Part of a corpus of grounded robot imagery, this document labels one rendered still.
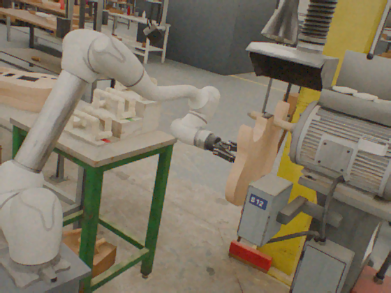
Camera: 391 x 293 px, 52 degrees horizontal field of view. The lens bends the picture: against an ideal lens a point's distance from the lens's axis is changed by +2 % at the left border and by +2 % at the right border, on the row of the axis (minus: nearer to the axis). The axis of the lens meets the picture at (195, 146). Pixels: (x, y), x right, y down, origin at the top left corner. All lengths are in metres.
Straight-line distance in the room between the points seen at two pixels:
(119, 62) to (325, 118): 0.73
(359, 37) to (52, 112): 1.64
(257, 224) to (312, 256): 0.25
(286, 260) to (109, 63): 1.93
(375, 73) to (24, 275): 1.36
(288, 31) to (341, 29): 1.01
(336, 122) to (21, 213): 1.07
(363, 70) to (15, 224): 1.28
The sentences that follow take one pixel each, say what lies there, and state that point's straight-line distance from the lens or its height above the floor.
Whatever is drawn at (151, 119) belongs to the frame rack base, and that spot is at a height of 1.00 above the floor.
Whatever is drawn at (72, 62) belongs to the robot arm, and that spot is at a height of 1.36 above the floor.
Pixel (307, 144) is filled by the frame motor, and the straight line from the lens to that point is 1.45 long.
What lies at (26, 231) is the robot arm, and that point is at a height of 0.88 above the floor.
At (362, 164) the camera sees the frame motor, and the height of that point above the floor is 1.24.
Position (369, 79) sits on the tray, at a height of 1.48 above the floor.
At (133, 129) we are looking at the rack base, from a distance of 2.05.
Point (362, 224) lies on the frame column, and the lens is 1.50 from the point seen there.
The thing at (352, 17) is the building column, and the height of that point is 1.68.
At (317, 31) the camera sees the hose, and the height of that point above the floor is 1.61.
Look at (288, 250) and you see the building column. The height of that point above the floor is 0.20.
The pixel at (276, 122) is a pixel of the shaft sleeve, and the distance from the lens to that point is 1.60.
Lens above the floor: 1.66
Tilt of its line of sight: 21 degrees down
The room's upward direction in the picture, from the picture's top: 11 degrees clockwise
